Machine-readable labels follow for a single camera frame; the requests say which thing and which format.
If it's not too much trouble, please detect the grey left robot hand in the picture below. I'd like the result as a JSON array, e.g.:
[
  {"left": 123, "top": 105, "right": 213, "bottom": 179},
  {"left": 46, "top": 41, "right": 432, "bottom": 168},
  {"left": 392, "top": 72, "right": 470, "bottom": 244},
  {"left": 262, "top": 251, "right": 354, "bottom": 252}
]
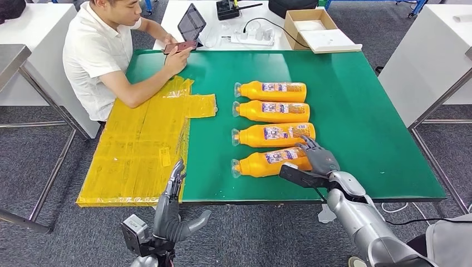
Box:
[{"left": 153, "top": 159, "right": 212, "bottom": 243}]

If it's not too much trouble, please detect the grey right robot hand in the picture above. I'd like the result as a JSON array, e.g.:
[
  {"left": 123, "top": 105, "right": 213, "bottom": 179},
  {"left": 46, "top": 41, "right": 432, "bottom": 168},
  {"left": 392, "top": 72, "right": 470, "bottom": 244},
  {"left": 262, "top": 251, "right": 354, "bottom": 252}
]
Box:
[{"left": 294, "top": 135, "right": 341, "bottom": 177}]

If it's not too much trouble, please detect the orange detergent bottle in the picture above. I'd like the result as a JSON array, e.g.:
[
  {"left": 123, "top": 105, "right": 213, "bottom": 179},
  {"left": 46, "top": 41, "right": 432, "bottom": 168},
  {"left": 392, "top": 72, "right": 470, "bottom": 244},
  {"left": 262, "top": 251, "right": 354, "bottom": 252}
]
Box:
[
  {"left": 230, "top": 146, "right": 314, "bottom": 179},
  {"left": 234, "top": 80, "right": 307, "bottom": 103},
  {"left": 231, "top": 122, "right": 316, "bottom": 149},
  {"left": 232, "top": 100, "right": 311, "bottom": 124}
]

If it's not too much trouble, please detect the dark smartphone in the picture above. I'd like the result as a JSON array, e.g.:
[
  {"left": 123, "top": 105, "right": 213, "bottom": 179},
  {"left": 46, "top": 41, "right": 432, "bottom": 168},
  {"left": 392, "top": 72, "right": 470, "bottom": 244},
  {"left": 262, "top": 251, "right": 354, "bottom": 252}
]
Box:
[{"left": 164, "top": 40, "right": 198, "bottom": 55}]

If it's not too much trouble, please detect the white table foot plate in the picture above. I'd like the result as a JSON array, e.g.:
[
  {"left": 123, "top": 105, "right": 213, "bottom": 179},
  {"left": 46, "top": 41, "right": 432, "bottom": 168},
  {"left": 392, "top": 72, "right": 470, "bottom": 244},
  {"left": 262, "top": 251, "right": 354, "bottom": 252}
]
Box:
[{"left": 317, "top": 204, "right": 337, "bottom": 224}]

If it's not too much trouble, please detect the green table mat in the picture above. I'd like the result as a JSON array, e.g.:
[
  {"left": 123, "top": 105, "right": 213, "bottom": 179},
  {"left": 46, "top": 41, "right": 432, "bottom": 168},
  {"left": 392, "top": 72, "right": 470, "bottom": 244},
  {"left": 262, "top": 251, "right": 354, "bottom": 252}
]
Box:
[{"left": 123, "top": 50, "right": 447, "bottom": 204}]

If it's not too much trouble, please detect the yellow taped cardboard sheet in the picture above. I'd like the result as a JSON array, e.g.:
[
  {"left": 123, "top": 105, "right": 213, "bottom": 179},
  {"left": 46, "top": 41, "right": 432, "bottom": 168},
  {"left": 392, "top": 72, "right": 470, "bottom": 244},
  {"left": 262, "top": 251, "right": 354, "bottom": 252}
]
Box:
[{"left": 76, "top": 75, "right": 218, "bottom": 208}]

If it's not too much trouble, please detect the white box lid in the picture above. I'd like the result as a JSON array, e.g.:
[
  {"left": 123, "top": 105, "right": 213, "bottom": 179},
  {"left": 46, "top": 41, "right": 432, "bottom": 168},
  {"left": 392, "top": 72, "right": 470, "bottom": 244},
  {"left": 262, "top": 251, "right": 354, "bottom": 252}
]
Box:
[{"left": 299, "top": 28, "right": 363, "bottom": 55}]

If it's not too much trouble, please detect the brown cardboard box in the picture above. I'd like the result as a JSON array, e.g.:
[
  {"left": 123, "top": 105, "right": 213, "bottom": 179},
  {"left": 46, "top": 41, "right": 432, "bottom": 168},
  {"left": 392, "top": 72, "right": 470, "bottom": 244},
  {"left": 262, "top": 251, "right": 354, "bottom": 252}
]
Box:
[{"left": 283, "top": 8, "right": 338, "bottom": 51}]

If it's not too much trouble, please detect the white power strip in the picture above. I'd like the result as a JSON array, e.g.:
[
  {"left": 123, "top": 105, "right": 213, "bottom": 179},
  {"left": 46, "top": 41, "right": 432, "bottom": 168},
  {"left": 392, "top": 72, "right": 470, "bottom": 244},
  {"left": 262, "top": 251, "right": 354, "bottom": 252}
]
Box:
[{"left": 230, "top": 28, "right": 276, "bottom": 47}]

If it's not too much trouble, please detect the white cabinet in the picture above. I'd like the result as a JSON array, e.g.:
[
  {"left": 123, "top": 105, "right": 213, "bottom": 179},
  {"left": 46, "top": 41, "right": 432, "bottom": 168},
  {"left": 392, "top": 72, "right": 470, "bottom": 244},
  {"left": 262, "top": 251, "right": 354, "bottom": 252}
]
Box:
[
  {"left": 0, "top": 3, "right": 101, "bottom": 140},
  {"left": 377, "top": 3, "right": 472, "bottom": 128}
]

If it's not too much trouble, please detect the black bag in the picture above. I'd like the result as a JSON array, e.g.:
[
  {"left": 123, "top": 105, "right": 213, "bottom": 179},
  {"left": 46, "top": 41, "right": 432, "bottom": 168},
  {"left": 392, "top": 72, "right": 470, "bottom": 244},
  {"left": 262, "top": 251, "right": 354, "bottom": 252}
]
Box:
[
  {"left": 268, "top": 0, "right": 319, "bottom": 20},
  {"left": 0, "top": 0, "right": 27, "bottom": 21}
]

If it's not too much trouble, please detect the blue wheeled cart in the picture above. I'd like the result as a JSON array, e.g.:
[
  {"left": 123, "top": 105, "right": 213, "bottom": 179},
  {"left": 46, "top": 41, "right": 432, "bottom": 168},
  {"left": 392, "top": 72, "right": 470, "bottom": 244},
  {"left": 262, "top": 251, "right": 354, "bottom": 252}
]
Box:
[{"left": 396, "top": 0, "right": 429, "bottom": 18}]

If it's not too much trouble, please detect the black radio device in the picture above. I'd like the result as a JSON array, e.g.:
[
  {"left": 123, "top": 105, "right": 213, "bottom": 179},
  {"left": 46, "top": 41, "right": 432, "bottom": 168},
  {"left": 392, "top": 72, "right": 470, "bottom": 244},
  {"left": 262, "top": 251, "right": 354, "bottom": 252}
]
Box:
[{"left": 216, "top": 0, "right": 263, "bottom": 21}]

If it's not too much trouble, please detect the white desk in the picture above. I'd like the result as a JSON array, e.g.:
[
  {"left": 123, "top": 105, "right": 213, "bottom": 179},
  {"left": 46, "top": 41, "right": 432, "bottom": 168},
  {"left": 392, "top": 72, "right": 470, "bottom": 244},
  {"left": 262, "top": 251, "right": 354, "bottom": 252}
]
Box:
[{"left": 153, "top": 0, "right": 325, "bottom": 52}]

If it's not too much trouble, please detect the black tablet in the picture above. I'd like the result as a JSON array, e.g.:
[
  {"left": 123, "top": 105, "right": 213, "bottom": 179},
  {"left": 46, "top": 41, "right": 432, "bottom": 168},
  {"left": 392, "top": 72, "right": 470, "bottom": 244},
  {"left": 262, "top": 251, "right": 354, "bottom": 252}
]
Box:
[{"left": 177, "top": 3, "right": 207, "bottom": 48}]

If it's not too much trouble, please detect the steel table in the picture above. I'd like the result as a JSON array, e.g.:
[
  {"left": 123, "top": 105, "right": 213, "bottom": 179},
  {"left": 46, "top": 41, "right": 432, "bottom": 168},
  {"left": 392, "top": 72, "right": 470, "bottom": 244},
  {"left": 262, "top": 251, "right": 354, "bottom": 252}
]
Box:
[{"left": 0, "top": 44, "right": 91, "bottom": 234}]

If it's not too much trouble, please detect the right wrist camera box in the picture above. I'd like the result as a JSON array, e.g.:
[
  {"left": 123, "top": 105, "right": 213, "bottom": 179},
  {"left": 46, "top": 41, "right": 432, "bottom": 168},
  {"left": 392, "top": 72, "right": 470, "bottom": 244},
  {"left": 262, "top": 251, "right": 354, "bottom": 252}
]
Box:
[{"left": 279, "top": 162, "right": 332, "bottom": 190}]

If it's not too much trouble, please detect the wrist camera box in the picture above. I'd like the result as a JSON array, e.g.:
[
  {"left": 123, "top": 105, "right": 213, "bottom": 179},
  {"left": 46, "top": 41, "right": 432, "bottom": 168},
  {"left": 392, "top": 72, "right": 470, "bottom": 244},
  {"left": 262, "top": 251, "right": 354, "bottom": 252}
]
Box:
[
  {"left": 279, "top": 162, "right": 332, "bottom": 190},
  {"left": 120, "top": 215, "right": 152, "bottom": 258}
]

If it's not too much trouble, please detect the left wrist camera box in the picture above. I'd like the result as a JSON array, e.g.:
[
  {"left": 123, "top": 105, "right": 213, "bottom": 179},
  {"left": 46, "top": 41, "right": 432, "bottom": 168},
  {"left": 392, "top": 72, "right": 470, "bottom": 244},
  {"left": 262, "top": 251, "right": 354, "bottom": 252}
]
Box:
[{"left": 120, "top": 215, "right": 152, "bottom": 258}]

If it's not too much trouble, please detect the white floor cable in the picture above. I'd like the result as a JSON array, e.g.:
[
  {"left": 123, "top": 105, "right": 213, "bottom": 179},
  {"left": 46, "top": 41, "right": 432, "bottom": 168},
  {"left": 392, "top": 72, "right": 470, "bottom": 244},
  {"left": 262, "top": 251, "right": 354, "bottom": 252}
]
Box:
[{"left": 381, "top": 201, "right": 430, "bottom": 225}]

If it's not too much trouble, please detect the black floor cable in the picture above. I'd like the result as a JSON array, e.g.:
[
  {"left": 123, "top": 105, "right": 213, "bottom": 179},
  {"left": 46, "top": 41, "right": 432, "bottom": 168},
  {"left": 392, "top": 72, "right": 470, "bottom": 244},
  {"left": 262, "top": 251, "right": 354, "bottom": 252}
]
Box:
[{"left": 383, "top": 217, "right": 472, "bottom": 226}]

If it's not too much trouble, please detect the steel table frame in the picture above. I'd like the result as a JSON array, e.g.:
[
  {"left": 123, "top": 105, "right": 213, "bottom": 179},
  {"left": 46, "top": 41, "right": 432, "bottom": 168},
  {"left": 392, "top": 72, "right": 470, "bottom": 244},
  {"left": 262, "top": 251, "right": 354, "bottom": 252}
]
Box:
[{"left": 407, "top": 48, "right": 472, "bottom": 215}]

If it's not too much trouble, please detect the black power cable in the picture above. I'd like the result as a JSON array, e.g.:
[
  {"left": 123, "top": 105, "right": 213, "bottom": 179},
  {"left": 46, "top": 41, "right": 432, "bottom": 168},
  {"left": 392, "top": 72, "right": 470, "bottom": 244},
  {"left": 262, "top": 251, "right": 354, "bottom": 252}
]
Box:
[{"left": 242, "top": 17, "right": 311, "bottom": 50}]

